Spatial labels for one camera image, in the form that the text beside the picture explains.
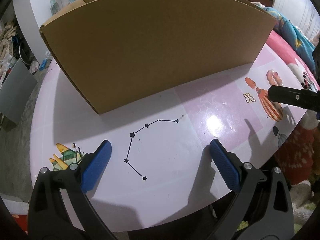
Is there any white green fuzzy blanket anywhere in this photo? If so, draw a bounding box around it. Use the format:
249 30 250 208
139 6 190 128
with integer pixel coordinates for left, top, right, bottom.
236 182 317 233

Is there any pink floral bed blanket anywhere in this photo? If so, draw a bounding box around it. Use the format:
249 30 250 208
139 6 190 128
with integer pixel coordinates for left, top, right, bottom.
265 29 320 185

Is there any blue patterned blanket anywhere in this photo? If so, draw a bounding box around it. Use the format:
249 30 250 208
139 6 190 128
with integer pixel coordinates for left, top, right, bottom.
253 2 315 72

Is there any pink printed table mat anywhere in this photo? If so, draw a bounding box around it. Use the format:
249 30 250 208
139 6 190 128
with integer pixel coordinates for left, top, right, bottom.
30 45 305 232

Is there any grey box on floor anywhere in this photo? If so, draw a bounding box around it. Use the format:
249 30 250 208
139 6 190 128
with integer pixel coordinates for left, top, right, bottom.
0 59 37 125

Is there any brown cardboard box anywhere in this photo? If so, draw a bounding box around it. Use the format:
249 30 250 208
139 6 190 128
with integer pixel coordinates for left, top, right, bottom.
40 0 275 114

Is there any pile of hanging clothes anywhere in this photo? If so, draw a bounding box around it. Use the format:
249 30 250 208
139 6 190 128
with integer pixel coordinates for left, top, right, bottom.
0 21 17 77

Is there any orange bead bracelet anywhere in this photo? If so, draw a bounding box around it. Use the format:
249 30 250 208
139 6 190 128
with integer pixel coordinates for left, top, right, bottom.
266 69 284 86

